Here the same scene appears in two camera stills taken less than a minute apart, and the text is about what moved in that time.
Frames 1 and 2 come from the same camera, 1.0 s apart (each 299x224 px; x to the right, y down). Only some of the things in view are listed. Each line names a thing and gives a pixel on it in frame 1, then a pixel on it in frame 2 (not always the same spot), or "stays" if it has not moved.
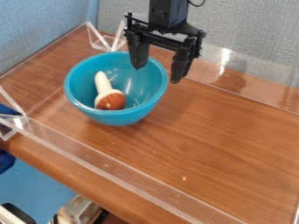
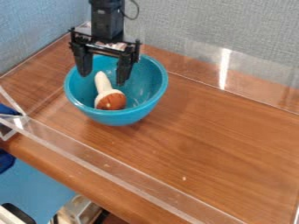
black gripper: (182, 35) → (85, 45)
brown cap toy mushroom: (109, 99) stays
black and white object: (13, 215) stays
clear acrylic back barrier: (249, 52) stays
